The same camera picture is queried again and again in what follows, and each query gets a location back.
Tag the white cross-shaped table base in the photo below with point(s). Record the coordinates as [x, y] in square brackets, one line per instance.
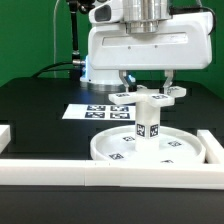
[151, 96]

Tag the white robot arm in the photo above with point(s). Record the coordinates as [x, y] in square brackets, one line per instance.
[140, 16]

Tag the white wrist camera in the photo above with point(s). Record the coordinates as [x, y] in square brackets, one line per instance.
[109, 12]

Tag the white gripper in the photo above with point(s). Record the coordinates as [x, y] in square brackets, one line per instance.
[182, 42]

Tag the white marker sheet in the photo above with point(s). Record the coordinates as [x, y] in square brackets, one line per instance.
[100, 112]

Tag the white U-shaped obstacle fence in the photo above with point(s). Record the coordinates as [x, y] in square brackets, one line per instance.
[207, 175]

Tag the white round table top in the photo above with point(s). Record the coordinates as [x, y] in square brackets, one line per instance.
[175, 147]

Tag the black camera stand pole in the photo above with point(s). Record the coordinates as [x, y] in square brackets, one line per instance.
[83, 6]

